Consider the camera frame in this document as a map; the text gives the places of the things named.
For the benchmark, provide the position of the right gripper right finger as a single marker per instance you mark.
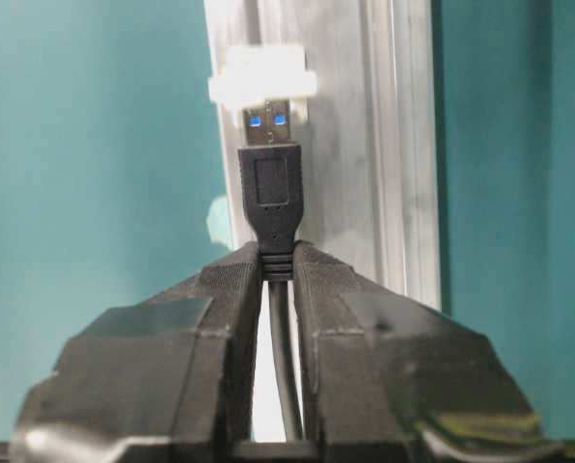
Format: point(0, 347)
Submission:
point(387, 379)

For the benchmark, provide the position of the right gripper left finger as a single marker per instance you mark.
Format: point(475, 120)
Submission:
point(166, 380)

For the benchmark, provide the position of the middle white ring clip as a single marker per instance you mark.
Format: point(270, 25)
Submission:
point(253, 74)

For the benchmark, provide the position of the silver aluminium extrusion rail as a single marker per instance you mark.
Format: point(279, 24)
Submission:
point(369, 156)

